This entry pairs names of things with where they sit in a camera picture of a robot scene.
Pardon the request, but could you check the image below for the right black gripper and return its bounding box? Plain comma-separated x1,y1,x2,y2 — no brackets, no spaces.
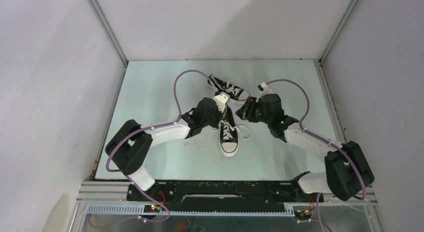
235,96,272,125

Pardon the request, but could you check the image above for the black canvas sneaker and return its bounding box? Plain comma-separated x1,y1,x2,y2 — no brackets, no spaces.
219,106,251,157
207,74,250,104

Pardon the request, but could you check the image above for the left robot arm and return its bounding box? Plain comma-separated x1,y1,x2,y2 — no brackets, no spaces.
105,93,229,200

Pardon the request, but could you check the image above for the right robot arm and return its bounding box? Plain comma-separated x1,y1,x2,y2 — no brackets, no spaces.
236,94,375,201

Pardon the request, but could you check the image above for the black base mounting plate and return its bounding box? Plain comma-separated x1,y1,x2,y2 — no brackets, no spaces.
126,177,323,212

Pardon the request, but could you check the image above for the left controller board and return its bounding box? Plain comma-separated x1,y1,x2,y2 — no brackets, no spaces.
143,205,162,214

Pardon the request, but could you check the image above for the controller board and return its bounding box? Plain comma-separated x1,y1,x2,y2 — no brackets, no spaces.
143,205,162,214
294,210,314,221

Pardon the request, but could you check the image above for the right controller board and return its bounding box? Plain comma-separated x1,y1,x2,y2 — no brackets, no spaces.
294,210,314,221

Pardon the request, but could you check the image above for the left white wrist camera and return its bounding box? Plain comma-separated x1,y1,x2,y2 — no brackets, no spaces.
213,92,230,113

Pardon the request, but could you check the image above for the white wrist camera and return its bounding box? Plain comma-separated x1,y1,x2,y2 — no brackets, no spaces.
213,92,230,113
255,82,274,102

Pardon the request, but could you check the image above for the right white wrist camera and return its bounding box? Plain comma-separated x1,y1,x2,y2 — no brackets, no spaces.
255,82,274,102

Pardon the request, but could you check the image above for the grey slotted cable duct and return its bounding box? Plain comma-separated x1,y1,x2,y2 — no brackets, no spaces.
85,204,295,217

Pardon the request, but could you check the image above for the aluminium frame rail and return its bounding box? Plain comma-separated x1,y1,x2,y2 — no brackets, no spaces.
321,182,379,206

